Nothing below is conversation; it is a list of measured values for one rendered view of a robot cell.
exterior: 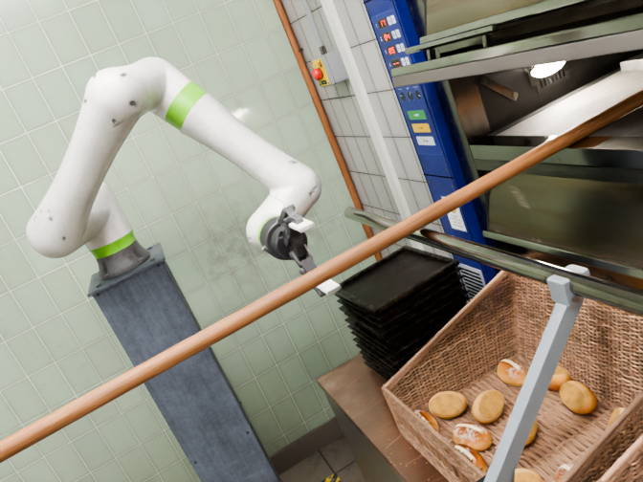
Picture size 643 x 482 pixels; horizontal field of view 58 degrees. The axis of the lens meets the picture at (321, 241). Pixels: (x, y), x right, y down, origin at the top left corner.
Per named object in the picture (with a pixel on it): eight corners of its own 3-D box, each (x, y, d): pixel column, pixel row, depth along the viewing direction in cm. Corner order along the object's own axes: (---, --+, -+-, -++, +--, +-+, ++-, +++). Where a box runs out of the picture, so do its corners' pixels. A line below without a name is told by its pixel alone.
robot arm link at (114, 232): (78, 268, 157) (42, 205, 151) (110, 244, 171) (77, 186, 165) (116, 255, 152) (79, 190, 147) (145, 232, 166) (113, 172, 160)
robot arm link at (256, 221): (267, 256, 148) (232, 232, 144) (295, 216, 149) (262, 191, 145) (283, 268, 135) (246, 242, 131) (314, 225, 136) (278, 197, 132)
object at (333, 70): (338, 80, 202) (327, 52, 199) (350, 77, 192) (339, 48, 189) (320, 88, 200) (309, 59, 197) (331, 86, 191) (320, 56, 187)
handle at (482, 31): (408, 73, 137) (413, 72, 138) (497, 56, 107) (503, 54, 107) (403, 48, 136) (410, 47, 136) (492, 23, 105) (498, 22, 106)
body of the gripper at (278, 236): (294, 215, 128) (308, 221, 120) (308, 249, 131) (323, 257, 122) (263, 230, 126) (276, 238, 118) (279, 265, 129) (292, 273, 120)
